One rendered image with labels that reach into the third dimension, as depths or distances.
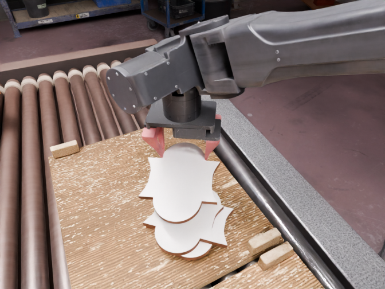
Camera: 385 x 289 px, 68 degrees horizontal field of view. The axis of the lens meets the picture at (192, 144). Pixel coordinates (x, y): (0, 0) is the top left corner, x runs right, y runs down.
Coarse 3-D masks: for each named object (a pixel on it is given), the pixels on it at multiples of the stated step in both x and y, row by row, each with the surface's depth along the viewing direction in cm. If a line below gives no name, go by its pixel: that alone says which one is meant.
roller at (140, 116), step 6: (114, 60) 105; (114, 66) 102; (144, 108) 83; (138, 114) 81; (144, 114) 80; (138, 120) 80; (144, 120) 78; (234, 270) 48; (222, 276) 47; (228, 276) 47; (216, 282) 48
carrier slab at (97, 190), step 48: (96, 144) 68; (144, 144) 68; (96, 192) 58; (240, 192) 58; (96, 240) 50; (144, 240) 50; (240, 240) 50; (96, 288) 44; (144, 288) 44; (192, 288) 44
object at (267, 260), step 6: (282, 246) 46; (288, 246) 46; (270, 252) 45; (276, 252) 45; (282, 252) 45; (288, 252) 46; (264, 258) 45; (270, 258) 45; (276, 258) 45; (282, 258) 46; (258, 264) 46; (264, 264) 44; (270, 264) 45; (264, 270) 45
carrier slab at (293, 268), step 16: (240, 272) 46; (256, 272) 46; (272, 272) 46; (288, 272) 46; (304, 272) 46; (224, 288) 44; (240, 288) 44; (256, 288) 44; (272, 288) 44; (288, 288) 44; (304, 288) 44; (320, 288) 44
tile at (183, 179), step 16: (176, 144) 51; (192, 144) 50; (160, 160) 49; (176, 160) 49; (192, 160) 49; (160, 176) 47; (176, 176) 47; (192, 176) 47; (208, 176) 47; (144, 192) 46; (160, 192) 45; (176, 192) 45; (192, 192) 45; (208, 192) 45; (160, 208) 44; (176, 208) 44; (192, 208) 43
